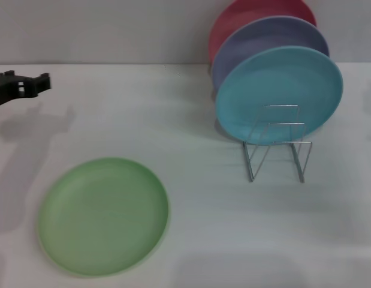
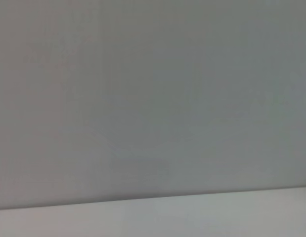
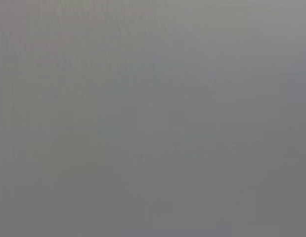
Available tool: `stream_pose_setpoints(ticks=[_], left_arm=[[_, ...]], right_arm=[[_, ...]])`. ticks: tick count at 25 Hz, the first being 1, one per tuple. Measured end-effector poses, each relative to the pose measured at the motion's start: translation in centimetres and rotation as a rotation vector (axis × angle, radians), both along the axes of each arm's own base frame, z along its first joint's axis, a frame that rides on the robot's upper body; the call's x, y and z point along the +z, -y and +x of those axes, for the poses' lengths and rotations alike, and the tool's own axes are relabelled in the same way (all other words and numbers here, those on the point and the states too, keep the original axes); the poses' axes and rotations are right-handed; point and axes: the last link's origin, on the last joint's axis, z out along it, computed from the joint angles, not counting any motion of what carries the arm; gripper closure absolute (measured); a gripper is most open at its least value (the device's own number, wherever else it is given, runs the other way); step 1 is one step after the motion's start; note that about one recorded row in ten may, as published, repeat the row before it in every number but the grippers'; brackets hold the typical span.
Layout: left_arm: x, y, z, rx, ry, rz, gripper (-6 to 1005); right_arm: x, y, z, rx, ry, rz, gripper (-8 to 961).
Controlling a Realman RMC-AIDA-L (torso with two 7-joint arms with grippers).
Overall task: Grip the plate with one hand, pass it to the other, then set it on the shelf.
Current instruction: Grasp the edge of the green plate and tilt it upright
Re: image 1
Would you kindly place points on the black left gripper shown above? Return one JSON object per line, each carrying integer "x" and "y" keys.
{"x": 4, "y": 91}

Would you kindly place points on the green plate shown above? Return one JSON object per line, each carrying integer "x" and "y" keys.
{"x": 104, "y": 213}

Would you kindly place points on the red plate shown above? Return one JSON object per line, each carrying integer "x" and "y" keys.
{"x": 233, "y": 24}

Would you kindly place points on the light blue plate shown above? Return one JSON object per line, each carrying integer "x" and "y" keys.
{"x": 263, "y": 84}

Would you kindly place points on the purple plate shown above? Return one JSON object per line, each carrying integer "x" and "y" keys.
{"x": 263, "y": 36}

